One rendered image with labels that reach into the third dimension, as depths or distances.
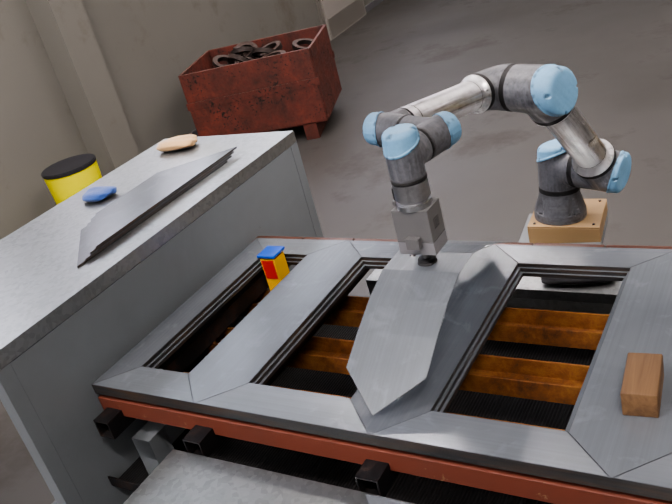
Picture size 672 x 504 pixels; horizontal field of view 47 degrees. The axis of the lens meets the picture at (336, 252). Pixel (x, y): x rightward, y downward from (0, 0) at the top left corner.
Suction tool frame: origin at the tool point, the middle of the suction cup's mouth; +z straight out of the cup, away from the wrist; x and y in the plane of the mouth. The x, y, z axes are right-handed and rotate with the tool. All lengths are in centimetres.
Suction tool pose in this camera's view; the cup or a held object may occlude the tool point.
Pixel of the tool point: (428, 266)
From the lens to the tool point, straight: 168.2
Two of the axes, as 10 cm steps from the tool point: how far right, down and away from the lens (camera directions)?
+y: 8.4, 0.4, -5.4
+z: 2.4, 8.6, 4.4
